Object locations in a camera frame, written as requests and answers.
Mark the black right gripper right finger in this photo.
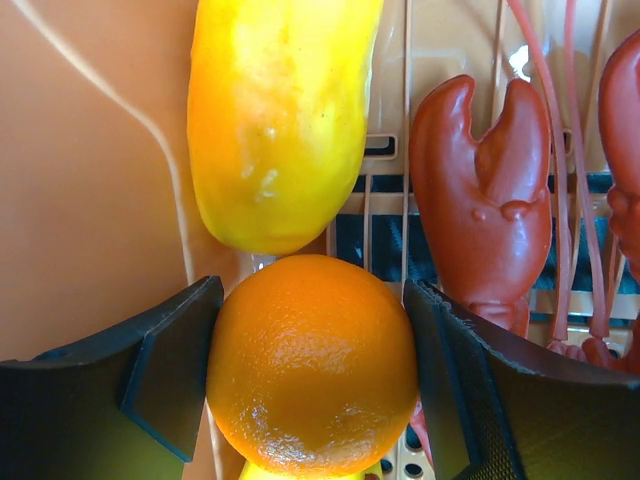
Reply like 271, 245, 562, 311
404, 281, 639, 479

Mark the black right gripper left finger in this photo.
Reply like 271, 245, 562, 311
1, 276, 223, 479

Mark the toy orange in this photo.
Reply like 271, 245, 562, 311
207, 254, 418, 475

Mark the red toy lobster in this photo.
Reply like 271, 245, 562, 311
407, 0, 640, 466

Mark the yellow toy mango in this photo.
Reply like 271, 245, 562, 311
187, 1, 383, 255

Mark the yellow toy bell pepper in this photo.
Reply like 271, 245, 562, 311
238, 461, 384, 480

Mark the orange plastic bin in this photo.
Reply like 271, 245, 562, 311
0, 0, 640, 480

